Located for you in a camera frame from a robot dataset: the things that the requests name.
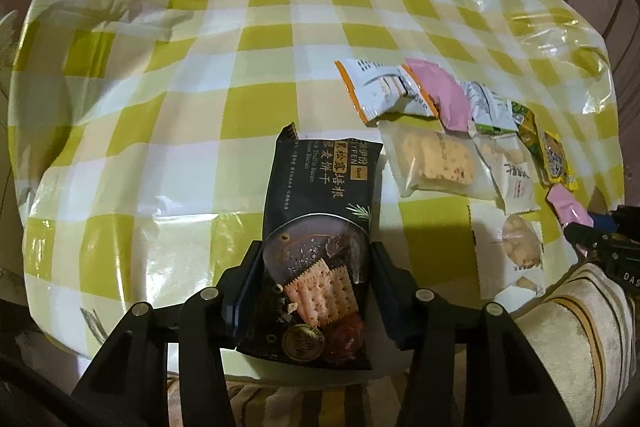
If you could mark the yellow clear snack packet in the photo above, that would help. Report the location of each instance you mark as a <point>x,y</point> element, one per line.
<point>557,162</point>

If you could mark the brown striped cushion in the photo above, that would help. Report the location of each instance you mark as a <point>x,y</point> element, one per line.
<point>565,342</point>

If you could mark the white red-print snack packet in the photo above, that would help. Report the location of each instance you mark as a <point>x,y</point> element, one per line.
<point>510,177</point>

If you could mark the white round-cookie packet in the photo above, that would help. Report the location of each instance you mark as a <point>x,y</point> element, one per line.
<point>515,242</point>

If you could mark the white orange-edged snack packet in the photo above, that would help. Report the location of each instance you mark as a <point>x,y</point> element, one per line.
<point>365,82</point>
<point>417,102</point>

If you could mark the small pink snack packet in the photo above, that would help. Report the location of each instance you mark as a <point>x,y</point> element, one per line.
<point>565,202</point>

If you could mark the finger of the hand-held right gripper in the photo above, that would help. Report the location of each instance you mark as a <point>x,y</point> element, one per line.
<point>605,221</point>
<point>590,242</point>

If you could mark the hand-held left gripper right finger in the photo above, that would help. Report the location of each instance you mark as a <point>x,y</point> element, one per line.
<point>387,287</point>

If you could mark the black cracker packet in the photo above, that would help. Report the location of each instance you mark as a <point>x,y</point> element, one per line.
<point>315,207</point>

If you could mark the white green-print snack packet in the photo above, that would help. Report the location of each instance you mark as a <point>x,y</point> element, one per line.
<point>487,107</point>

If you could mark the small yellow snack packet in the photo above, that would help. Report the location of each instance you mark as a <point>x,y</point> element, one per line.
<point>531,137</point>

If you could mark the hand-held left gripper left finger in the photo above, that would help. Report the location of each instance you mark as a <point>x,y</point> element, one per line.
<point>247,277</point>

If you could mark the clear cracker packet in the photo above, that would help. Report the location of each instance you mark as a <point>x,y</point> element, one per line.
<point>430,154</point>

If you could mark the yellow white checked tablecloth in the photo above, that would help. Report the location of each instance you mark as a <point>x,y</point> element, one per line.
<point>200,57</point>

